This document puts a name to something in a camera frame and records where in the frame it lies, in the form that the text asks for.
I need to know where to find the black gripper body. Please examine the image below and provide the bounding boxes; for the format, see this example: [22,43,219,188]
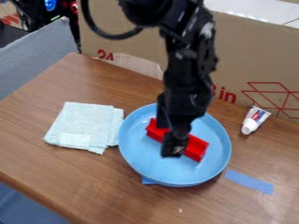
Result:
[157,73,212,135]

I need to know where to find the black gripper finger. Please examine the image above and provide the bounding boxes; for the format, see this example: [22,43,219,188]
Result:
[156,105,169,129]
[161,132,189,158]

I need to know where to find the red plastic block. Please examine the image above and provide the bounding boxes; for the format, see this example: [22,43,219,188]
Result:
[145,118,209,163]

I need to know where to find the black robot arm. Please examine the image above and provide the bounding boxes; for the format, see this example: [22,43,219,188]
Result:
[118,0,219,158]

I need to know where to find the blue plate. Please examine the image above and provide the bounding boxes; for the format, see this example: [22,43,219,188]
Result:
[117,103,231,187]

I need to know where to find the blue tape under plate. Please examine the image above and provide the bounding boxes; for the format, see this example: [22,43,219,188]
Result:
[141,176,159,185]

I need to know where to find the light blue folded cloth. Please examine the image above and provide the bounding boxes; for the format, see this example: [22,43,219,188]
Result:
[42,101,124,155]

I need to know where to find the blue tape strip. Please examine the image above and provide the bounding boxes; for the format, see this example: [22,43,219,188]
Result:
[224,169,273,195]

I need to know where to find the white toothpaste tube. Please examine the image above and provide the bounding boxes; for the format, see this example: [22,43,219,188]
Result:
[240,106,271,135]

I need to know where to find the black computer with lights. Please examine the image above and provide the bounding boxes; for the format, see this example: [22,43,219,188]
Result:
[9,0,81,52]

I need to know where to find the cardboard box wall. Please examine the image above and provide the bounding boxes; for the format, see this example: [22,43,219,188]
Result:
[78,0,299,123]

